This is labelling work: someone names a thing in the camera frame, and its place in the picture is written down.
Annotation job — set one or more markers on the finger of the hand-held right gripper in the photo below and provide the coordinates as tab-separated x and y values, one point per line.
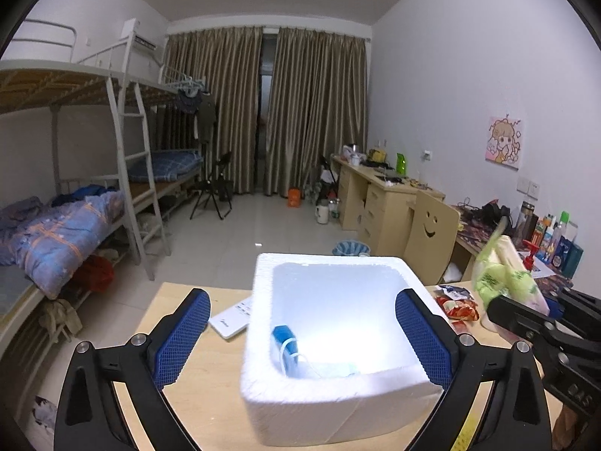
580	307
512	314

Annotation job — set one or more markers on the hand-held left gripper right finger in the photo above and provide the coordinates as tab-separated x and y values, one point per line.
422	338

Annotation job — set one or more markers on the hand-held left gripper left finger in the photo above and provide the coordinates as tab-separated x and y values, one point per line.
183	333

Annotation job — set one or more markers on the green patterned tissue pack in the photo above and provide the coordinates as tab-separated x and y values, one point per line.
504	282

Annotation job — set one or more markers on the white foam box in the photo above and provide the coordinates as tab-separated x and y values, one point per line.
338	399

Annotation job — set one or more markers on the red snack packet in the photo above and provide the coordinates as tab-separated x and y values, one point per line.
442	299
462	312

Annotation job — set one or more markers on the white remote control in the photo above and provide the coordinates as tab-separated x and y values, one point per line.
230	320

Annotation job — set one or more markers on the white blue snack packet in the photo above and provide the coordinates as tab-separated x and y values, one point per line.
453	291

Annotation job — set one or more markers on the group of toiletry bottles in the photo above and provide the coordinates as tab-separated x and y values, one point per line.
561	244

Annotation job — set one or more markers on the desk with patterned cloth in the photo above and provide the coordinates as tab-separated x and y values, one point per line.
469	235

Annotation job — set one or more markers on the steel thermos flask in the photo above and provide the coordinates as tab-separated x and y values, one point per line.
527	221

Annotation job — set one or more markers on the blue face mask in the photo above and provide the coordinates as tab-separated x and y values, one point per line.
287	343

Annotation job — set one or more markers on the red cloth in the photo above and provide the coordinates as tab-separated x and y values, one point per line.
96	275

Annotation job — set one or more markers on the wooden chair with smiley face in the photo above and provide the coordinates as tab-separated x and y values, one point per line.
429	230

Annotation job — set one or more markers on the blue trash basket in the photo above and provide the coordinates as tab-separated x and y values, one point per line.
350	247

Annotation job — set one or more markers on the beige cloth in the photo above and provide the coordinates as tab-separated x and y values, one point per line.
61	319

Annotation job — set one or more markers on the light wooden desk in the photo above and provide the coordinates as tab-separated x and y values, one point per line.
375	202

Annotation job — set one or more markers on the black folding chair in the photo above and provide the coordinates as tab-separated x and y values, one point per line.
213	188

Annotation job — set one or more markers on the blue checked quilt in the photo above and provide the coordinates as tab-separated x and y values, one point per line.
56	235

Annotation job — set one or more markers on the white thermos jug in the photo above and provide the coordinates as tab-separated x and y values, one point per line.
322	212

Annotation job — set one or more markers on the blue checked mattress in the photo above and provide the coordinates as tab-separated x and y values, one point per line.
164	164

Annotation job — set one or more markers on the orange container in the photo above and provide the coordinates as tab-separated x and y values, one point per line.
294	198

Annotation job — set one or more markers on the green bottle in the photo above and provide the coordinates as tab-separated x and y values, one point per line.
401	163

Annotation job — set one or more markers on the white bed ladder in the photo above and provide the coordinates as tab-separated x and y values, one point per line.
141	159

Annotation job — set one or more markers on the folded black chair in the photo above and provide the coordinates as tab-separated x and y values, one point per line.
327	176

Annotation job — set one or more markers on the dark hanging clothes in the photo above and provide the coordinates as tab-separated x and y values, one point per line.
202	112

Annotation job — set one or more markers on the brown curtain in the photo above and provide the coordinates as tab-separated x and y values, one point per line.
319	112
216	112

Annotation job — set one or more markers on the white metal bunk bed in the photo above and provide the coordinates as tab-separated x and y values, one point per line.
164	80
61	84

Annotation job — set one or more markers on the white air conditioner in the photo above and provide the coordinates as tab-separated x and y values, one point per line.
138	37

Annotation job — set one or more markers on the white wall switch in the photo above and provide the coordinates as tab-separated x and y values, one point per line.
528	187

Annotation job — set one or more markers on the cartoon wall poster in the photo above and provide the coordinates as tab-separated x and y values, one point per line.
504	142

